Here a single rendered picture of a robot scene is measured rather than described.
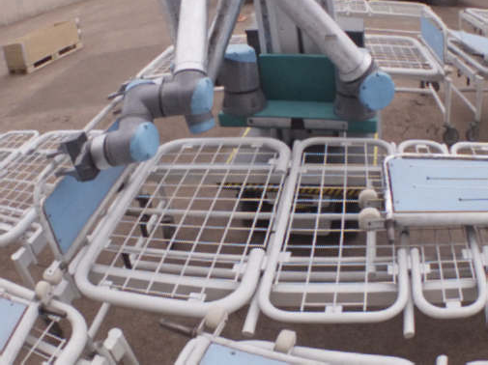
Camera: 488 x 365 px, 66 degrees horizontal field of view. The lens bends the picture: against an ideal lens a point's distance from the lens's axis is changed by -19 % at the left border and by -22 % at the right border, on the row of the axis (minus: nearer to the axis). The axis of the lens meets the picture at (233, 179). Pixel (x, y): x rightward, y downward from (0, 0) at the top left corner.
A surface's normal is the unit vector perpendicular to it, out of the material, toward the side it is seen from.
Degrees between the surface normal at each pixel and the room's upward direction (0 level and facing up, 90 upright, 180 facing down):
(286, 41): 90
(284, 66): 90
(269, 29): 90
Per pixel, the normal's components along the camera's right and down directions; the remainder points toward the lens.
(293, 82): -0.29, 0.53
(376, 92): 0.18, 0.55
